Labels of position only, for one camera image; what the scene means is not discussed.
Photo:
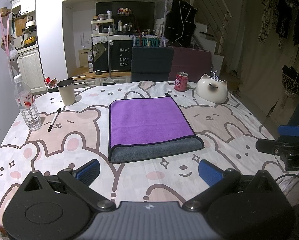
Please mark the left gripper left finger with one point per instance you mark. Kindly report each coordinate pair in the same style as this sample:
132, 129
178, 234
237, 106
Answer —
77, 183

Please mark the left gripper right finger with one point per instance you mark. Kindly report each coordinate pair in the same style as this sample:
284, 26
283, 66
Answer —
220, 184

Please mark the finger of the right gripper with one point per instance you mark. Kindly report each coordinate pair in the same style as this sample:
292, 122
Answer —
288, 130
272, 147

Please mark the purple grey microfiber towel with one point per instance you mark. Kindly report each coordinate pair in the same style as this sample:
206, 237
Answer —
148, 128

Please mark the bear pattern tablecloth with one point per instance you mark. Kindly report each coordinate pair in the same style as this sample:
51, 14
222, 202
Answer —
81, 133

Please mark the black marker pen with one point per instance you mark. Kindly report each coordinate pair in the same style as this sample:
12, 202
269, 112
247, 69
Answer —
54, 120

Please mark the white ceramic cat figurine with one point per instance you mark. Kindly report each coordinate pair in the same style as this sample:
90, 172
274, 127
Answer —
212, 89

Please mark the beige paper cup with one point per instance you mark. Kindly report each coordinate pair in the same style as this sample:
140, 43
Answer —
66, 89

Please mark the grey trash bin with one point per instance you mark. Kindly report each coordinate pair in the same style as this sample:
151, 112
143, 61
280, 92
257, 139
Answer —
51, 85

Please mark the clear plastic water bottle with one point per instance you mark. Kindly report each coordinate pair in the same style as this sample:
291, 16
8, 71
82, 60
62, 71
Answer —
26, 104

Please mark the broom with dustpan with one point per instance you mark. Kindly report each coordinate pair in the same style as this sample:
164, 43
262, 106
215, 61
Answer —
109, 80

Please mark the red milk drink can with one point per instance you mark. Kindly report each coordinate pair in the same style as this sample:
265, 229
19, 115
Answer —
181, 81

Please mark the maroon chair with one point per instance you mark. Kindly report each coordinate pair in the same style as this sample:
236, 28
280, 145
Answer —
193, 62

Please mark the white kitchen cabinets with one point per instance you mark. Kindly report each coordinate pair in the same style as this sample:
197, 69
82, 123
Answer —
29, 65

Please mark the dark blue chair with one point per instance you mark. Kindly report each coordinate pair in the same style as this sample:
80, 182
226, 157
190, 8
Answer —
151, 63

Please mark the black have a nice day cabinet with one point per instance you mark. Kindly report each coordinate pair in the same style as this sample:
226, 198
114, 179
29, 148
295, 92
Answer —
120, 56

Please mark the black hanging jacket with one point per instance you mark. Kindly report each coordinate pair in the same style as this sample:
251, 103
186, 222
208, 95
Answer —
180, 24

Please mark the white shelf rack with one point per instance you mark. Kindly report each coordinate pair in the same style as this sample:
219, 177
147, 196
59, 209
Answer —
102, 27

